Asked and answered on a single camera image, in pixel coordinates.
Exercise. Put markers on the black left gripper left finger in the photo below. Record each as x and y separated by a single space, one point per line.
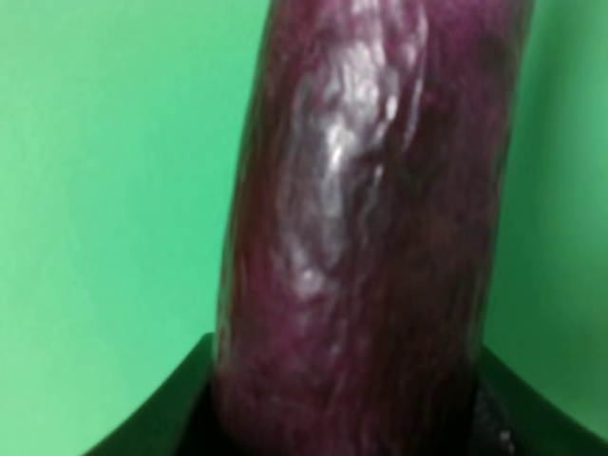
177 419

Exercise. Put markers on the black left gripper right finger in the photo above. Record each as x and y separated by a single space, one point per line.
511 418

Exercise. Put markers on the purple eggplant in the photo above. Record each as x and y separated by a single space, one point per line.
359 250

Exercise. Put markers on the green table cloth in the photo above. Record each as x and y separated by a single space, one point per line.
119 134

